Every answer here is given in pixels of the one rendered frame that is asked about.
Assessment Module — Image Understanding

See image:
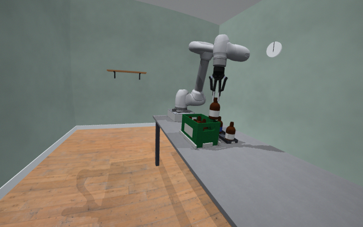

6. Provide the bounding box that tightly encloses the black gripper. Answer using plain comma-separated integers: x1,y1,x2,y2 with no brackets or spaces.
209,66,228,101

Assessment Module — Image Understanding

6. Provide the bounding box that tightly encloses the green bottle crate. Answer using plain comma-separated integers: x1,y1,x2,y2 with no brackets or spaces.
181,114,221,148

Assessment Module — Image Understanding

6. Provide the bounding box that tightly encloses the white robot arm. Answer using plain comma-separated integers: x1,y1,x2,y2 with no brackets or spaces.
171,35,250,113

